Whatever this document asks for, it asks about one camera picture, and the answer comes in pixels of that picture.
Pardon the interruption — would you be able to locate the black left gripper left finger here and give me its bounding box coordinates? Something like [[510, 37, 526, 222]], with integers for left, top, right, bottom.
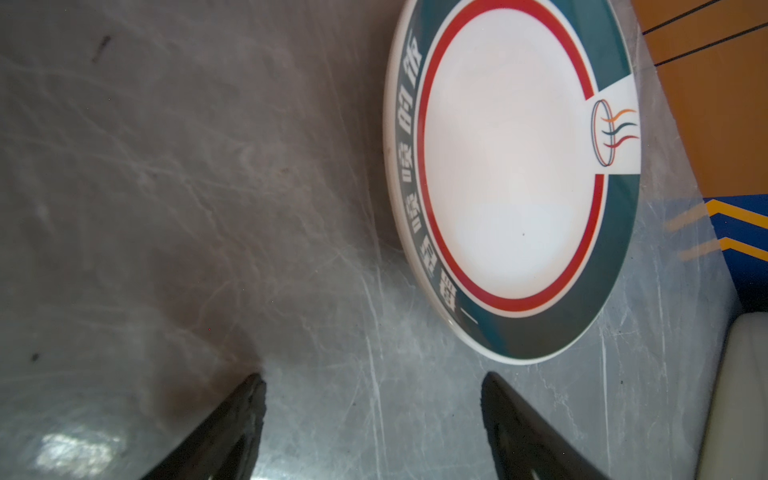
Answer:
[[144, 373, 267, 480]]

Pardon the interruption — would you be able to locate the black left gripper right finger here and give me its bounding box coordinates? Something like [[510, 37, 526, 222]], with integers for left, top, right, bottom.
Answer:
[[481, 372, 606, 479]]

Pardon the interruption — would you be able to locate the green rim plate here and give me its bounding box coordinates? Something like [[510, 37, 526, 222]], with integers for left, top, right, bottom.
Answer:
[[383, 1, 642, 365]]

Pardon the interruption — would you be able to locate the cream plain plate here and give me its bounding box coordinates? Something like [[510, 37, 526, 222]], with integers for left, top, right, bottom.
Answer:
[[697, 312, 767, 479]]

